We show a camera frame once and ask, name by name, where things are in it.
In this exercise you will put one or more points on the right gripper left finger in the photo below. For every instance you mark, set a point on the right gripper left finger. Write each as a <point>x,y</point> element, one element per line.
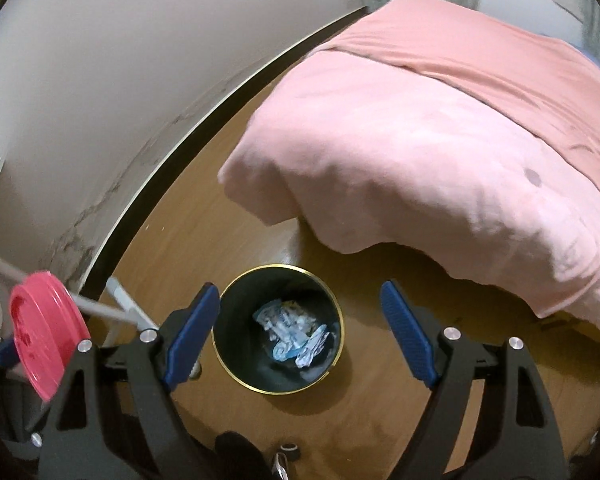
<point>113,417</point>

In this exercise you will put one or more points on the pink round lid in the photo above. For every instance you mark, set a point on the pink round lid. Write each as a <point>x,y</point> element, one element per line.
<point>47,328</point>

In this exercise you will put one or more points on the black gold-rimmed trash bin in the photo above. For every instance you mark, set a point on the black gold-rimmed trash bin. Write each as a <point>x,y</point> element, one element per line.
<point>241,344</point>

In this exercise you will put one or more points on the crumpled trash in bin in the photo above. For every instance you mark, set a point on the crumpled trash in bin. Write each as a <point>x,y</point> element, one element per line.
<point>295,333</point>

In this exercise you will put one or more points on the white stick on floor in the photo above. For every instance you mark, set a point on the white stick on floor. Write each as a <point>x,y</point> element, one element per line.
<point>127,310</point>

